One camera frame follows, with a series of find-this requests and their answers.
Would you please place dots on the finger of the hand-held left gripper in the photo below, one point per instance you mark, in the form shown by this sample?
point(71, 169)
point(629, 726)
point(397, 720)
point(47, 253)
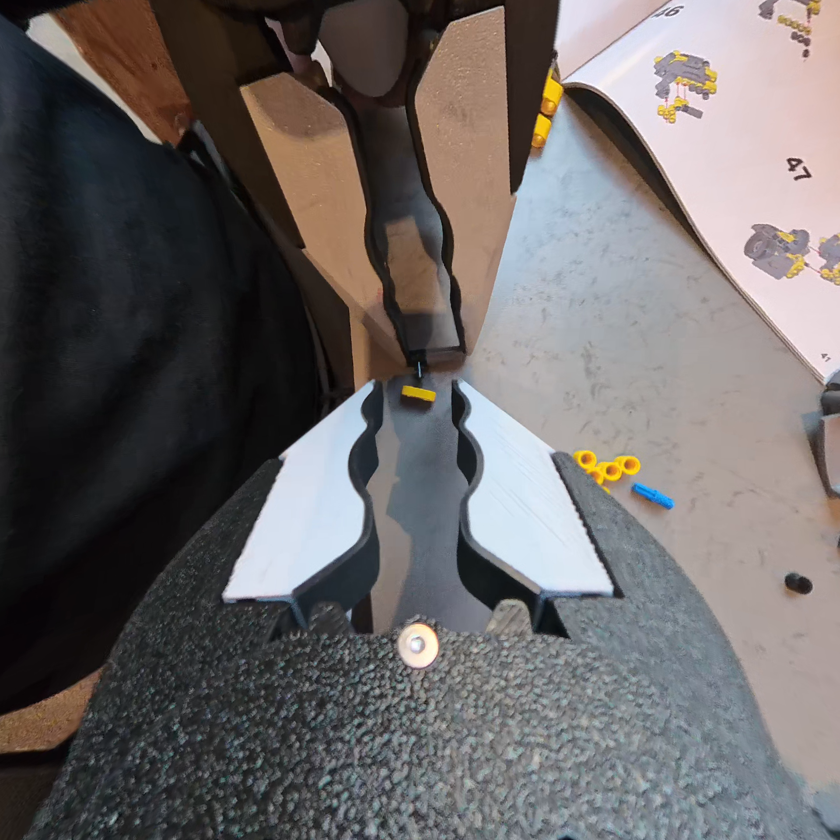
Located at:
point(472, 131)
point(315, 184)

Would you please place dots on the grey desk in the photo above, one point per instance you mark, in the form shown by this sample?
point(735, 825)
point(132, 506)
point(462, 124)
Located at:
point(623, 328)

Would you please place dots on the yellow two-hole brick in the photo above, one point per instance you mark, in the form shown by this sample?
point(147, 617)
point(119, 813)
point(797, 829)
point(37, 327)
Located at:
point(418, 393)

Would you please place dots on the white building instruction booklet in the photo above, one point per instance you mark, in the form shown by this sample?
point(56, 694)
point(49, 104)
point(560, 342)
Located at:
point(735, 164)

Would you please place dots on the black bush brick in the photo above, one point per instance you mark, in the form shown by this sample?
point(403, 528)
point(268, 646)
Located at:
point(798, 583)

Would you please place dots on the pile of toy brick parts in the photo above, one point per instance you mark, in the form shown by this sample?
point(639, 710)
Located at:
point(827, 446)

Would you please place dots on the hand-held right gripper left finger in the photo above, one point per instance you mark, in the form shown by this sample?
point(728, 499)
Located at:
point(308, 518)

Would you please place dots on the blue pin brick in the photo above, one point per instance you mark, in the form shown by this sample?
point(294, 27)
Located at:
point(653, 497)

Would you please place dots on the person's dark clothing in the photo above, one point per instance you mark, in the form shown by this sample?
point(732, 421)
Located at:
point(131, 361)

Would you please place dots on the black pin connector brick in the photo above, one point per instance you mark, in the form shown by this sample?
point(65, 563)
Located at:
point(418, 364)

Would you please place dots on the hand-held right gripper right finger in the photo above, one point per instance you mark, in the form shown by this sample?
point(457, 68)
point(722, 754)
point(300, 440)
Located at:
point(531, 518)

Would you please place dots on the grey and yellow brick assembly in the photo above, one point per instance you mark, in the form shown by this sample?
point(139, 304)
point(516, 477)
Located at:
point(548, 98)

